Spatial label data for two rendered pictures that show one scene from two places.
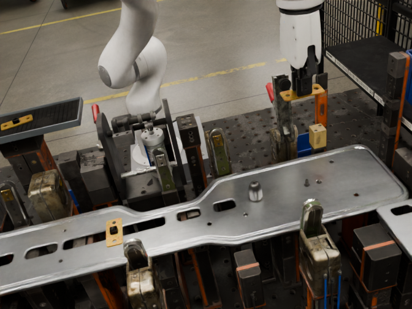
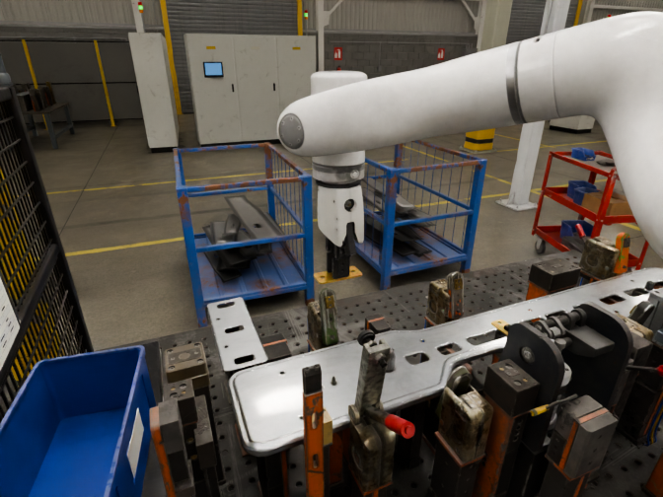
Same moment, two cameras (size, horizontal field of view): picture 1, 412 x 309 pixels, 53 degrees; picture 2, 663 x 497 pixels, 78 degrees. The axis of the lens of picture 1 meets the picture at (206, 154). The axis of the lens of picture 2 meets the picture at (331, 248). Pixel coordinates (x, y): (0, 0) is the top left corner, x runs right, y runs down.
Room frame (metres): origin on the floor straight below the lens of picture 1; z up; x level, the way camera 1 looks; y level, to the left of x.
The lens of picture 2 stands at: (1.34, -0.43, 1.61)
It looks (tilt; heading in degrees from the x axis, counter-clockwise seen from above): 25 degrees down; 161
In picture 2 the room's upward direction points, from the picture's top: straight up
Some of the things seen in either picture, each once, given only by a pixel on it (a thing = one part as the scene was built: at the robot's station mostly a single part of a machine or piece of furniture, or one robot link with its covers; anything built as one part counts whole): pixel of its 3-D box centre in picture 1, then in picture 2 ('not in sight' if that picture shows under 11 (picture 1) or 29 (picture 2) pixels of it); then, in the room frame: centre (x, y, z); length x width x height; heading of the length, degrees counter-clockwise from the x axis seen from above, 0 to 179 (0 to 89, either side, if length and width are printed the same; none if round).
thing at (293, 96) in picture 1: (301, 90); (337, 272); (0.73, -0.21, 1.26); 0.08 x 0.04 x 0.01; 94
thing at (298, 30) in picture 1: (300, 30); (337, 206); (0.73, -0.21, 1.38); 0.10 x 0.07 x 0.11; 4
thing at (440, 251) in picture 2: not in sight; (393, 203); (-1.66, 1.13, 0.47); 1.20 x 0.80 x 0.95; 4
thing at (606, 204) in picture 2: not in sight; (594, 214); (-0.90, 2.52, 0.49); 0.81 x 0.47 x 0.97; 167
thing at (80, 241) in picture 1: (100, 282); not in sight; (0.69, 0.32, 0.84); 0.17 x 0.06 x 0.29; 4
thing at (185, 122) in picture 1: (199, 181); (492, 458); (0.93, 0.03, 0.91); 0.07 x 0.05 x 0.42; 4
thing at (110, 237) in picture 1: (113, 230); (508, 328); (0.70, 0.24, 1.01); 0.08 x 0.04 x 0.01; 5
